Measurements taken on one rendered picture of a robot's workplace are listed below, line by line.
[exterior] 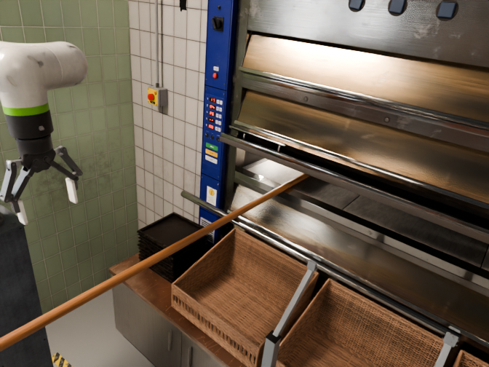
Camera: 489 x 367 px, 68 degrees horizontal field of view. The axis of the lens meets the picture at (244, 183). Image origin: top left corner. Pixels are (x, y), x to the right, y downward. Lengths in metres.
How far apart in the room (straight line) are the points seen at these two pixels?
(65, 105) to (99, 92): 0.22
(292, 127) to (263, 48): 0.38
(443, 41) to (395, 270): 0.92
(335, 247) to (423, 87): 0.80
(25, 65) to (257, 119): 1.14
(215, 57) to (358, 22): 0.72
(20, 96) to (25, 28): 1.28
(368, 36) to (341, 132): 0.38
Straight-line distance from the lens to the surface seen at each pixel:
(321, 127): 1.64
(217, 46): 1.90
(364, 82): 1.53
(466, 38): 1.44
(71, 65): 1.00
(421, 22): 1.47
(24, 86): 0.93
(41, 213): 2.49
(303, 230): 1.85
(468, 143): 1.47
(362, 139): 1.57
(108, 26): 2.41
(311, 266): 1.41
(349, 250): 1.78
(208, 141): 2.03
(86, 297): 1.20
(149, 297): 2.06
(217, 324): 1.77
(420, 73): 1.49
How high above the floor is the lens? 2.01
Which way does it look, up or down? 26 degrees down
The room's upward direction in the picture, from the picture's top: 6 degrees clockwise
